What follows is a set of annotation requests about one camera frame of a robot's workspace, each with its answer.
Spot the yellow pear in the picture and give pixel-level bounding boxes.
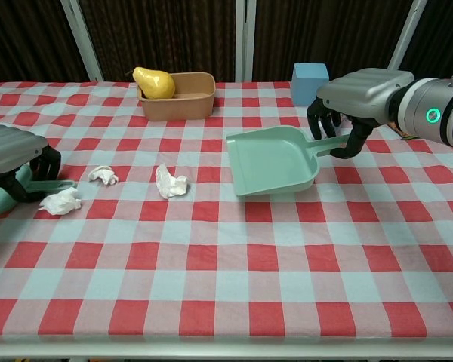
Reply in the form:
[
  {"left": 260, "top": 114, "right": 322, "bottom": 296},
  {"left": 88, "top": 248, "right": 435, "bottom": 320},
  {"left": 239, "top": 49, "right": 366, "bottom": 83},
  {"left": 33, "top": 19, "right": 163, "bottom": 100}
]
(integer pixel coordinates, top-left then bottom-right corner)
[{"left": 131, "top": 66, "right": 177, "bottom": 100}]

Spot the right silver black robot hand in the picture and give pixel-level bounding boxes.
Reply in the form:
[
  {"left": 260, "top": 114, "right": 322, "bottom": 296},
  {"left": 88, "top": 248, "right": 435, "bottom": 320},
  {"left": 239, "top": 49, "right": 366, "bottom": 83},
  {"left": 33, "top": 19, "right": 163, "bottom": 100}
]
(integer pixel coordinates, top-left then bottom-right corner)
[{"left": 306, "top": 67, "right": 416, "bottom": 159}]

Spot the brown rectangular tray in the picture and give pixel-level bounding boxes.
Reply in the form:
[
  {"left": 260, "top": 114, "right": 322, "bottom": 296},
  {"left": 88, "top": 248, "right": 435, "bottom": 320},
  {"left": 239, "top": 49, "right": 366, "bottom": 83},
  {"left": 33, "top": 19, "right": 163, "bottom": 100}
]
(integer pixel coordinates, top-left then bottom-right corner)
[{"left": 137, "top": 72, "right": 217, "bottom": 122}]

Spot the white paper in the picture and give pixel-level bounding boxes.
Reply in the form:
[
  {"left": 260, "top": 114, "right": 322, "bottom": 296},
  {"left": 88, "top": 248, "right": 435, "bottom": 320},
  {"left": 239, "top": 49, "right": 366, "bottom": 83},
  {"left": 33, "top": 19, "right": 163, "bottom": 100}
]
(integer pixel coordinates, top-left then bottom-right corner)
[
  {"left": 39, "top": 186, "right": 83, "bottom": 216},
  {"left": 155, "top": 163, "right": 192, "bottom": 200},
  {"left": 88, "top": 164, "right": 120, "bottom": 186}
]

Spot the white partition frame post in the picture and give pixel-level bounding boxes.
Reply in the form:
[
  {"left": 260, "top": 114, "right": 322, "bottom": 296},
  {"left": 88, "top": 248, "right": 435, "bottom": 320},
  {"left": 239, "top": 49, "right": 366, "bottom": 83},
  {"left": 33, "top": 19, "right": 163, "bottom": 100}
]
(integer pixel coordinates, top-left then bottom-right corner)
[
  {"left": 387, "top": 0, "right": 428, "bottom": 72},
  {"left": 234, "top": 0, "right": 257, "bottom": 83},
  {"left": 59, "top": 0, "right": 103, "bottom": 82}
]

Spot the green snack bag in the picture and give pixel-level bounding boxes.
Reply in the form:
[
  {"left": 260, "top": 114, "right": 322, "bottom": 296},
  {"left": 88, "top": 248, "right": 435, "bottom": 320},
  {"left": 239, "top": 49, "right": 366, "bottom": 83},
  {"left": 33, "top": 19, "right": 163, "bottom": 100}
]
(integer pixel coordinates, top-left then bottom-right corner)
[{"left": 387, "top": 121, "right": 418, "bottom": 143}]

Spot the red white checkered tablecloth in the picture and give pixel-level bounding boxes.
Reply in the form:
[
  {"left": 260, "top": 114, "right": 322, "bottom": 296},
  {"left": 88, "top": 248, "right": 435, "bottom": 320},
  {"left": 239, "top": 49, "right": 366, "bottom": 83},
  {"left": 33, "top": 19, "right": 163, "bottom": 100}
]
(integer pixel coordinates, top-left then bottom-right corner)
[{"left": 0, "top": 81, "right": 453, "bottom": 348}]

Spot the light blue cube box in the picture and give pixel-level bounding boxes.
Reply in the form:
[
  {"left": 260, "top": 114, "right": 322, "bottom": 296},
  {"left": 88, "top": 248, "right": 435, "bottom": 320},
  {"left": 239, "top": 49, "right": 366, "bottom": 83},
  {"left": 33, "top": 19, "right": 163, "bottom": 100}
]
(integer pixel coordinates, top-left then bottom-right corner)
[{"left": 291, "top": 63, "right": 330, "bottom": 107}]

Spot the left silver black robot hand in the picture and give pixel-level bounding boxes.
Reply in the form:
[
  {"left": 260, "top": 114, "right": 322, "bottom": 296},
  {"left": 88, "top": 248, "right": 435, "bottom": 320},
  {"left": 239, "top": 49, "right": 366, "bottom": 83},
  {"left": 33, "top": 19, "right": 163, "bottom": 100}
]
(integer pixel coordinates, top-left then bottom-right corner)
[{"left": 0, "top": 124, "right": 62, "bottom": 204}]

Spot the green plastic dustpan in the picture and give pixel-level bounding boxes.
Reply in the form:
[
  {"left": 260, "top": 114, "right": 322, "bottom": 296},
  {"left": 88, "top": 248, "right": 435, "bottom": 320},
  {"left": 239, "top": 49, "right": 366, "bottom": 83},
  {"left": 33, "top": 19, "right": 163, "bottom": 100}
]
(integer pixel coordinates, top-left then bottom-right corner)
[{"left": 225, "top": 125, "right": 354, "bottom": 199}]

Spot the dark corrugated partition panel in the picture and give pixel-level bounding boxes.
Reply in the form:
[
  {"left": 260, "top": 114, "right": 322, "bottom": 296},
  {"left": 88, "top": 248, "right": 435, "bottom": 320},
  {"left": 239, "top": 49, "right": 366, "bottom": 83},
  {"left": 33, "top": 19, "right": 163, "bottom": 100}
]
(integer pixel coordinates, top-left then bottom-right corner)
[
  {"left": 251, "top": 0, "right": 417, "bottom": 83},
  {"left": 0, "top": 0, "right": 91, "bottom": 87},
  {"left": 78, "top": 0, "right": 238, "bottom": 83},
  {"left": 399, "top": 0, "right": 453, "bottom": 82}
]

